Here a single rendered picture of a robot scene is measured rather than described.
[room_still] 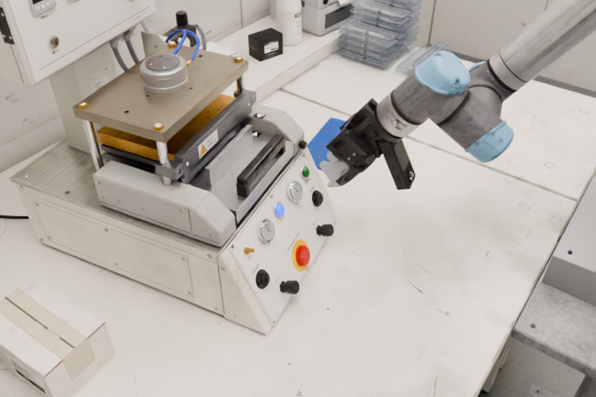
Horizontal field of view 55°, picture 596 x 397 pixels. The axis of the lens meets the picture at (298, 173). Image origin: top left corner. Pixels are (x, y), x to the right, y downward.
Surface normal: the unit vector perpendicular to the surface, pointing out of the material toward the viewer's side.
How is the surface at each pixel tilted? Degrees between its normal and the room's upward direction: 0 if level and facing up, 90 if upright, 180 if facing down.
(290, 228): 65
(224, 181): 0
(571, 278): 90
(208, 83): 0
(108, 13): 90
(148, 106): 0
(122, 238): 90
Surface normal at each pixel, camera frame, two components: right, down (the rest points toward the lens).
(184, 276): -0.43, 0.56
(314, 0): -0.67, 0.43
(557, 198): 0.00, -0.79
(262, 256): 0.82, -0.09
